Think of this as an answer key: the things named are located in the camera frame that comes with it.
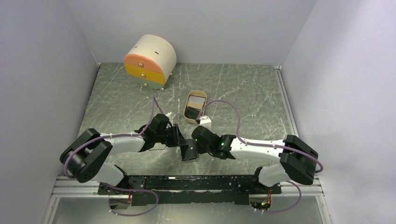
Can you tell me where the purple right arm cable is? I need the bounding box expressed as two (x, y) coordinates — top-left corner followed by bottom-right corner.
(196, 99), (324, 215)

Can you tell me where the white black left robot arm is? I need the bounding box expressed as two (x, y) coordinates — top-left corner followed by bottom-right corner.
(59, 113), (190, 194)

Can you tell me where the cream mini drawer cabinet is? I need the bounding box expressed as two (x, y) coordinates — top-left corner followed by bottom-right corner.
(124, 35), (177, 91)

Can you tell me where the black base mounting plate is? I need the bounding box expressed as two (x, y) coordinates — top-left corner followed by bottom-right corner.
(98, 175), (282, 206)

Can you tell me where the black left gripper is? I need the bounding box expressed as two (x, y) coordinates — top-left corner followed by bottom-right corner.
(156, 124), (188, 148)

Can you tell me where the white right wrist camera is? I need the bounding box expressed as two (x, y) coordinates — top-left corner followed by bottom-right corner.
(199, 116), (212, 130)

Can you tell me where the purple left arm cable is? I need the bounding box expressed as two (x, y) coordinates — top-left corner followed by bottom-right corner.
(63, 95), (160, 217)

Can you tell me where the stack of credit cards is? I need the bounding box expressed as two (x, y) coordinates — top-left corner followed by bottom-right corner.
(187, 95), (206, 110)

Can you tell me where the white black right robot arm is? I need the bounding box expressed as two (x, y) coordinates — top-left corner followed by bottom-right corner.
(191, 126), (318, 193)

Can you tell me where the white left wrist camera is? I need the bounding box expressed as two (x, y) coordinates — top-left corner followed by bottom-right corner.
(165, 112), (177, 123)

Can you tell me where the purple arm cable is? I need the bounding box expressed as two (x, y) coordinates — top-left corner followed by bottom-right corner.
(196, 99), (324, 215)
(63, 95), (160, 217)

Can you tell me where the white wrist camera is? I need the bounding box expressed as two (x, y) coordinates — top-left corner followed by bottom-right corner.
(165, 112), (177, 123)
(199, 116), (212, 130)

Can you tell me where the beige oval plastic tray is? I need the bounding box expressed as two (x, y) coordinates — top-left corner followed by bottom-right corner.
(183, 90), (207, 124)

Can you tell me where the black card in tray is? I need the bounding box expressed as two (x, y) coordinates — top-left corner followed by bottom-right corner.
(184, 107), (200, 120)

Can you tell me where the black leather card holder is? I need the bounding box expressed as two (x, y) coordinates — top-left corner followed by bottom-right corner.
(179, 139), (198, 161)

